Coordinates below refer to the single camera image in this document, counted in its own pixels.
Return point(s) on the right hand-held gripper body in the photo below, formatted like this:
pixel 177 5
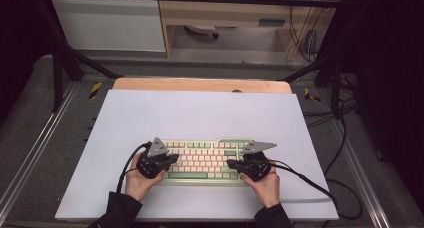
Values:
pixel 255 147

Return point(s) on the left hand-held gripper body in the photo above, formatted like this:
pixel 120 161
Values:
pixel 156 148

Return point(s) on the cream pink green keyboard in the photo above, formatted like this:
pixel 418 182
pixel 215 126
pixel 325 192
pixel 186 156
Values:
pixel 206 159

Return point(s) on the person's left hand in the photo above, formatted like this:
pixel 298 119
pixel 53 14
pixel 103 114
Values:
pixel 140 184

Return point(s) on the person's right hand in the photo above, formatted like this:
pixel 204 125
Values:
pixel 266 189

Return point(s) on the white table board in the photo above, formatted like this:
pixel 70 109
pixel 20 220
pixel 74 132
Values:
pixel 200 118

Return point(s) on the right yellow clamp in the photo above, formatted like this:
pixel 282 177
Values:
pixel 310 95

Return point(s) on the yellow clamp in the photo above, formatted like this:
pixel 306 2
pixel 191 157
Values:
pixel 310 95
pixel 95 90

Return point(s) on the wooden table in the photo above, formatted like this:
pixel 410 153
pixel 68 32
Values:
pixel 200 85

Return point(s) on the left yellow clamp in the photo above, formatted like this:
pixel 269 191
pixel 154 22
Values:
pixel 95 90

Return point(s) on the white chair base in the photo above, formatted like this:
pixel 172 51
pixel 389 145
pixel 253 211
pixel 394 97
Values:
pixel 201 30

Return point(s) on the white cabinet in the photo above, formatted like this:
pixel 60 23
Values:
pixel 110 24

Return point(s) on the light wooden desk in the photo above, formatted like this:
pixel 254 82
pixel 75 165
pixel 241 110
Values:
pixel 226 13

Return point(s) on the black curtain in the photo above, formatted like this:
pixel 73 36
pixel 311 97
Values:
pixel 16 38
pixel 390 88

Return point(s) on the aluminium floor rail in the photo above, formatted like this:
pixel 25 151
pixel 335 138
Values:
pixel 36 144
pixel 360 174

